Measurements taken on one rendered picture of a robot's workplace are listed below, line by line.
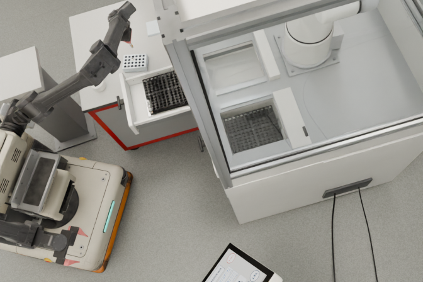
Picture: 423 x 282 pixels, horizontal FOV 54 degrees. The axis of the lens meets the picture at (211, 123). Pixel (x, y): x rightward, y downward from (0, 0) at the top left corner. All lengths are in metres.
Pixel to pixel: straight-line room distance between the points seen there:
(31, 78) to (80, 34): 0.36
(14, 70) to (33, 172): 0.82
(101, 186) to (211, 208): 0.69
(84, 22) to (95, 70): 1.09
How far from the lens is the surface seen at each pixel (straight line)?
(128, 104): 1.95
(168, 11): 0.78
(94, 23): 2.48
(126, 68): 2.20
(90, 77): 1.44
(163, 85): 1.97
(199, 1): 0.81
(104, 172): 2.59
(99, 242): 2.53
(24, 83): 2.46
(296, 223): 2.63
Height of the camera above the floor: 2.59
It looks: 66 degrees down
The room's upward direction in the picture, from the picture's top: 18 degrees counter-clockwise
